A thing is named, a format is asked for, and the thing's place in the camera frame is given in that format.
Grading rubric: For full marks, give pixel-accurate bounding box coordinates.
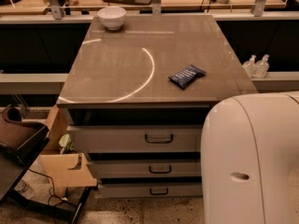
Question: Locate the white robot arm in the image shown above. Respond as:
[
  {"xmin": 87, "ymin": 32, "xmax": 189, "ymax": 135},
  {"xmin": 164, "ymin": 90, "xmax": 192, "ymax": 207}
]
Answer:
[{"xmin": 201, "ymin": 91, "xmax": 299, "ymax": 224}]

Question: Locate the grey drawer cabinet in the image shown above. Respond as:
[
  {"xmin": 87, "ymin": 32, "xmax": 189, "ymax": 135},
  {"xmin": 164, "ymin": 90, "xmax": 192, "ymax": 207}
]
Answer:
[{"xmin": 57, "ymin": 15, "xmax": 256, "ymax": 186}]

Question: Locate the dark blue snack packet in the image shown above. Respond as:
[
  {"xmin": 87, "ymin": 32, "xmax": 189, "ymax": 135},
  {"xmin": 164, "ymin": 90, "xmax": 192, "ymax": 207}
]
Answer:
[{"xmin": 169, "ymin": 64, "xmax": 206, "ymax": 90}]

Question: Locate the top grey drawer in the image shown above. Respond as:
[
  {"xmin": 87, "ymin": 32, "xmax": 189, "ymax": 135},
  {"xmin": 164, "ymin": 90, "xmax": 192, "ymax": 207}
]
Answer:
[{"xmin": 67, "ymin": 125, "xmax": 202, "ymax": 153}]

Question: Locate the grey drawer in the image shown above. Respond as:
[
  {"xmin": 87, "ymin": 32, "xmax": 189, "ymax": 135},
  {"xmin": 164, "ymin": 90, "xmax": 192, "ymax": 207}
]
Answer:
[
  {"xmin": 87, "ymin": 159, "xmax": 201, "ymax": 179},
  {"xmin": 67, "ymin": 125, "xmax": 202, "ymax": 153},
  {"xmin": 98, "ymin": 182, "xmax": 203, "ymax": 199}
]

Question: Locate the middle grey drawer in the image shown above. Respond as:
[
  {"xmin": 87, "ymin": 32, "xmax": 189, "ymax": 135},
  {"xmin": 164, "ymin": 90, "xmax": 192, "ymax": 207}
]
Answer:
[{"xmin": 87, "ymin": 159, "xmax": 201, "ymax": 179}]

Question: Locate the green white small packet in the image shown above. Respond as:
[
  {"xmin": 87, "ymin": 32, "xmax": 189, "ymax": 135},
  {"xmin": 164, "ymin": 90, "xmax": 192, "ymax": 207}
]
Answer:
[{"xmin": 59, "ymin": 133, "xmax": 74, "ymax": 153}]

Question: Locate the bottom grey drawer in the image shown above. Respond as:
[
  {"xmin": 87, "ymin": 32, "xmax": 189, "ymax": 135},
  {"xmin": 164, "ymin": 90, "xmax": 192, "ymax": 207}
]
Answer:
[{"xmin": 98, "ymin": 182, "xmax": 203, "ymax": 199}]

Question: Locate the white ceramic bowl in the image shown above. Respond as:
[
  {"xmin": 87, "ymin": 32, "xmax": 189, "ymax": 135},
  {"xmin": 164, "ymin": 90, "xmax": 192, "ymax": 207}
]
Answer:
[{"xmin": 97, "ymin": 7, "xmax": 126, "ymax": 30}]

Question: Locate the left clear pump bottle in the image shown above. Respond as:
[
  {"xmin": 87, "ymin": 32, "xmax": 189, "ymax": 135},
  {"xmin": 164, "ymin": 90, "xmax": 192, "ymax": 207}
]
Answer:
[{"xmin": 243, "ymin": 55, "xmax": 256, "ymax": 77}]

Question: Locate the clear pump bottle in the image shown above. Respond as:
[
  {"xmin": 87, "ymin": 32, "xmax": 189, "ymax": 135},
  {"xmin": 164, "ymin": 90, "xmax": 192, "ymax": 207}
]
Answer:
[
  {"xmin": 243, "ymin": 55, "xmax": 256, "ymax": 77},
  {"xmin": 253, "ymin": 54, "xmax": 269, "ymax": 78}
]

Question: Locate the beige cardboard piece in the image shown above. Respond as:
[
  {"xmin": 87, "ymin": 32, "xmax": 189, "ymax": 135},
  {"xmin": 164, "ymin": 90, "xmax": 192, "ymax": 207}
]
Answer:
[{"xmin": 40, "ymin": 105, "xmax": 97, "ymax": 198}]

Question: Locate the right clear pump bottle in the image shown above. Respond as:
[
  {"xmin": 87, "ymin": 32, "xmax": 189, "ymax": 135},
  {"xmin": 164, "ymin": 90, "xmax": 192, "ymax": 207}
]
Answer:
[{"xmin": 253, "ymin": 54, "xmax": 269, "ymax": 78}]

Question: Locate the dark brown tray cart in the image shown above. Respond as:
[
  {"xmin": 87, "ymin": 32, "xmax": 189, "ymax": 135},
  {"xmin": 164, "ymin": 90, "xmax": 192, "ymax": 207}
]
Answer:
[{"xmin": 0, "ymin": 105, "xmax": 91, "ymax": 224}]

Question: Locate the black floor cable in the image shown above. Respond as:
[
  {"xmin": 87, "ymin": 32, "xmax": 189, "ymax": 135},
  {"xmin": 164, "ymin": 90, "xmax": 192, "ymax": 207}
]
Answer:
[{"xmin": 28, "ymin": 167, "xmax": 78, "ymax": 208}]

